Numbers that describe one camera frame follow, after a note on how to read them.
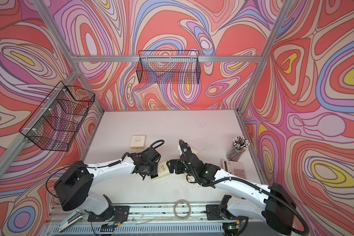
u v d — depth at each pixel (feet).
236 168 2.88
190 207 2.44
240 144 2.59
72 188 1.41
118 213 2.41
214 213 2.40
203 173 1.85
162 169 2.79
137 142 3.18
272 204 1.33
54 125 2.50
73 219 2.32
